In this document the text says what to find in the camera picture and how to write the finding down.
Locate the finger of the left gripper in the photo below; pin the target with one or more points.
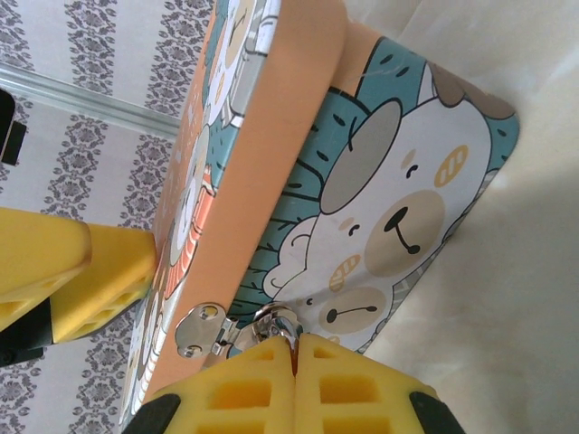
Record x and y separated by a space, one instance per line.
40 248
117 267

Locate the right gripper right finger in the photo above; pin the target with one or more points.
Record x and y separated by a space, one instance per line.
362 393

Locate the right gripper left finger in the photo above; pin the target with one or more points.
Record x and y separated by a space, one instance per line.
235 389

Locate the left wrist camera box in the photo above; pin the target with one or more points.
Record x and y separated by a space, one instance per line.
9 135

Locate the aluminium frame corner post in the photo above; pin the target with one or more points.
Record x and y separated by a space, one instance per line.
90 104

